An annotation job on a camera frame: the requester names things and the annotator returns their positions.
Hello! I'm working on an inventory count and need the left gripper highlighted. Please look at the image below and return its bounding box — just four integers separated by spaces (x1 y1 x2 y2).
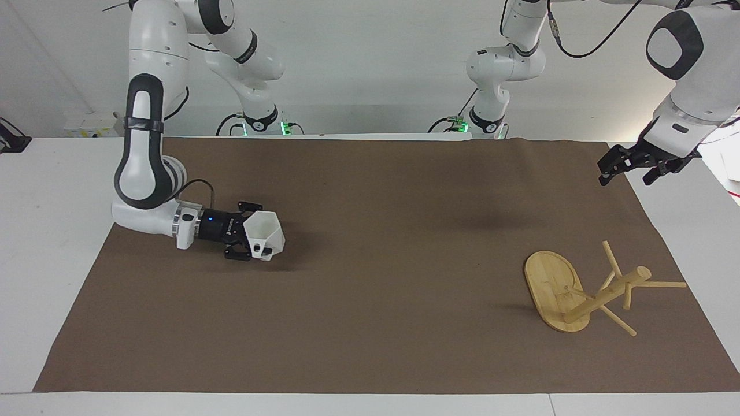
598 122 703 187

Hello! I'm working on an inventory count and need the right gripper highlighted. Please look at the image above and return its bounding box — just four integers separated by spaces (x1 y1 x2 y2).
198 200 274 262

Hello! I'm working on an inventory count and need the white faceted cup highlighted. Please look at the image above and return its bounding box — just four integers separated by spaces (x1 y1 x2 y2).
242 211 287 262

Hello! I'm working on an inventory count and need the wooden cup rack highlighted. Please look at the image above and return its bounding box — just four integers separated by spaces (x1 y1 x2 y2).
524 240 688 337

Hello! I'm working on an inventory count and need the black stand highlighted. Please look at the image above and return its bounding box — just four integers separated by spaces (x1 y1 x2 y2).
0 117 33 154

